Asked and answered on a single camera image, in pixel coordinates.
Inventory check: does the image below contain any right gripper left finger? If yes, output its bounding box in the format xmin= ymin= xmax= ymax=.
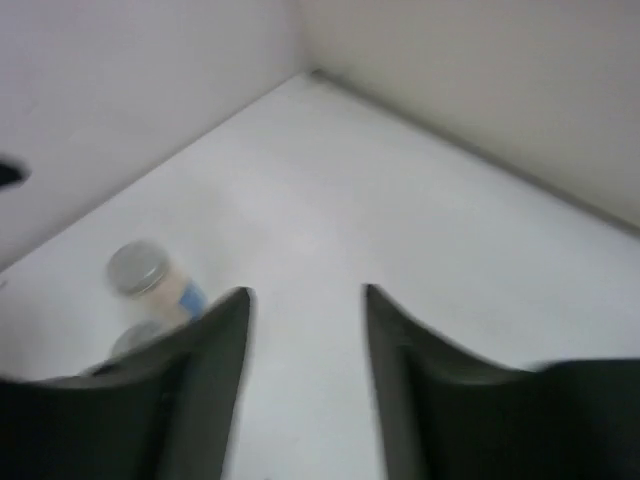
xmin=1 ymin=287 xmax=251 ymax=479

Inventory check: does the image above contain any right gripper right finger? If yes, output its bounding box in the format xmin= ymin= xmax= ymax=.
xmin=363 ymin=284 xmax=639 ymax=479

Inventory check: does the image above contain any white jar silver lid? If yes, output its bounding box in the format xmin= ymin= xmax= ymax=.
xmin=106 ymin=240 xmax=208 ymax=329
xmin=81 ymin=320 xmax=166 ymax=376

